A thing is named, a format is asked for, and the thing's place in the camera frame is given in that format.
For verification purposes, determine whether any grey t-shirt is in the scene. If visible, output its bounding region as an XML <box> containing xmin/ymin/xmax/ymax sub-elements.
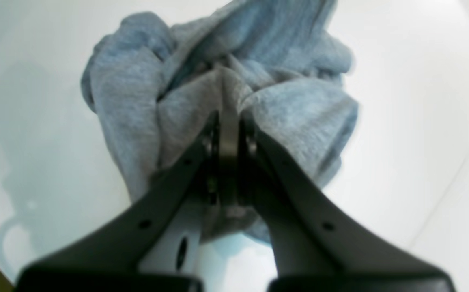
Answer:
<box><xmin>81</xmin><ymin>0</ymin><xmax>359</xmax><ymax>245</ymax></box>

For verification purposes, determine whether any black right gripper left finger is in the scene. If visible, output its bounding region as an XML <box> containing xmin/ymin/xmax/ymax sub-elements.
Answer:
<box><xmin>15</xmin><ymin>112</ymin><xmax>219</xmax><ymax>292</ymax></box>

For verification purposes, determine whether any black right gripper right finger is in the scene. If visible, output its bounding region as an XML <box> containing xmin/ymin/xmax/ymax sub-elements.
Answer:
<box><xmin>239</xmin><ymin>114</ymin><xmax>455</xmax><ymax>292</ymax></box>

